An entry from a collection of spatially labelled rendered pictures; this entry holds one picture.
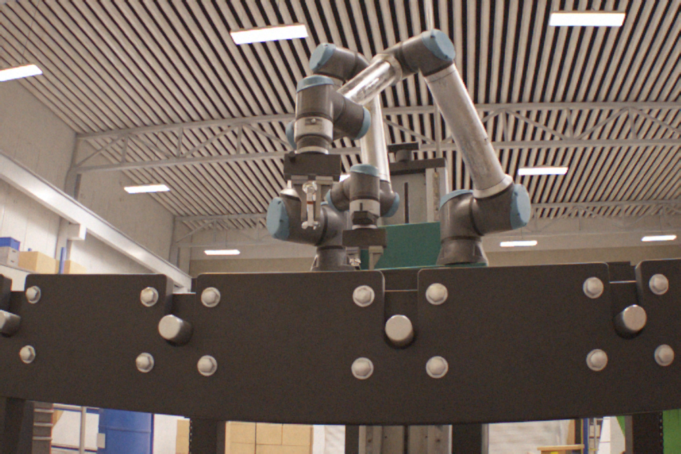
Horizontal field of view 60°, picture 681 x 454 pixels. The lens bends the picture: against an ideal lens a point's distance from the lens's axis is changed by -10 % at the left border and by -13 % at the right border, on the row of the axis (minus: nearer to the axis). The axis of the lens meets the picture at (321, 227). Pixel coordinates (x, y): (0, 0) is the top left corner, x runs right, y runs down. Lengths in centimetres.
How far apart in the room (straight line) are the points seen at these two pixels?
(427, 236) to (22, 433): 180
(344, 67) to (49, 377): 173
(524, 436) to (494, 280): 416
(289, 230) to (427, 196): 58
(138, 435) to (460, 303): 625
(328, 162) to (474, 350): 80
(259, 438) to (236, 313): 909
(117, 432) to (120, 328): 599
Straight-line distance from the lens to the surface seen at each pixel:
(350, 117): 163
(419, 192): 262
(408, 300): 85
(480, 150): 218
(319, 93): 156
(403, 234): 249
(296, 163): 150
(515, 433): 497
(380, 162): 221
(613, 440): 532
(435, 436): 240
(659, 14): 1389
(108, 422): 695
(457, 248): 227
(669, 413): 404
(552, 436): 502
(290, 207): 233
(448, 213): 233
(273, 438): 990
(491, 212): 223
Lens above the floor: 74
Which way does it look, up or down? 18 degrees up
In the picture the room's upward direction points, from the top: 1 degrees clockwise
